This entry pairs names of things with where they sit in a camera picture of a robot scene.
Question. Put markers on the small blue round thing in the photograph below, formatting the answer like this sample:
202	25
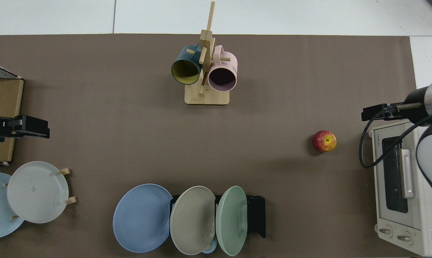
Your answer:
211	249

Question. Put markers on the wooden cup stand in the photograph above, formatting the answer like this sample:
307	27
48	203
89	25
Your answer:
207	96

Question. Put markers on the green plate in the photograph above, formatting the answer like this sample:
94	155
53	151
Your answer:
232	220

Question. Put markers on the wooden peg plate rack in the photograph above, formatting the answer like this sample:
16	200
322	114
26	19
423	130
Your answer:
71	200

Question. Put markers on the beige plate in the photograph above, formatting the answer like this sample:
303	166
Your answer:
192	220

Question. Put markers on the red yellow apple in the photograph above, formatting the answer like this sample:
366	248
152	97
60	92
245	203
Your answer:
324	141

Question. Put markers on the pale toaster oven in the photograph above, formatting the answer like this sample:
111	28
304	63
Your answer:
380	200

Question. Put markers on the black dish rack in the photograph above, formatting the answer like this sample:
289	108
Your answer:
256	215

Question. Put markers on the brown table cloth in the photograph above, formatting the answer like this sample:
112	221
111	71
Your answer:
130	125

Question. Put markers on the white plate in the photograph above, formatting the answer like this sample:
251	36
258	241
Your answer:
37	191

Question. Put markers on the pink cup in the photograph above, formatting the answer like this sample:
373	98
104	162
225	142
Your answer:
222	77

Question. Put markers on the dark teal cup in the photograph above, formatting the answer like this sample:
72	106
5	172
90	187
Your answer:
185	71

